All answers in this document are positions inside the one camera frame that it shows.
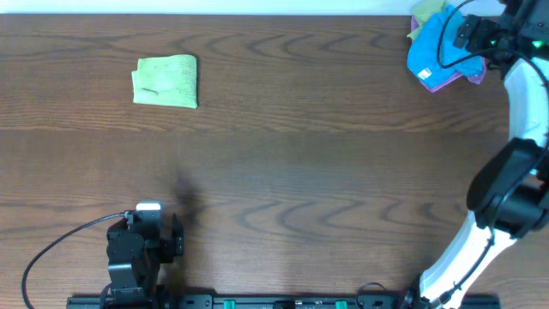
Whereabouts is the blue microfiber cloth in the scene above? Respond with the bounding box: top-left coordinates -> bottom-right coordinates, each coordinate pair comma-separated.
407,0 -> 486,93

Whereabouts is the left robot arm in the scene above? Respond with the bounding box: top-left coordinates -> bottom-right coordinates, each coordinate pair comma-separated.
99,210 -> 184,308

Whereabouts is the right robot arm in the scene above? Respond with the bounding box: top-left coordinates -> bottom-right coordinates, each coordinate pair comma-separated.
399,0 -> 548,308

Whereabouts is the purple crumpled cloth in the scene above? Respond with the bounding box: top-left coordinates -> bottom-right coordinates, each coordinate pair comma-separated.
407,6 -> 486,93

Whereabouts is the olive green crumpled cloth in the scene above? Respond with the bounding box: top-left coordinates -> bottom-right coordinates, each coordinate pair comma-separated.
407,0 -> 448,41

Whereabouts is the folded green cloth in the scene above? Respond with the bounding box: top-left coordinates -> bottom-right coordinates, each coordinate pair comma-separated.
131,54 -> 198,109

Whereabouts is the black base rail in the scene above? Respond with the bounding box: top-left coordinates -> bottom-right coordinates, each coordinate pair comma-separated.
65,294 -> 502,309

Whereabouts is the left camera cable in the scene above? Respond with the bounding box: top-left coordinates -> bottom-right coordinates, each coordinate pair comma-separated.
21,211 -> 130,309

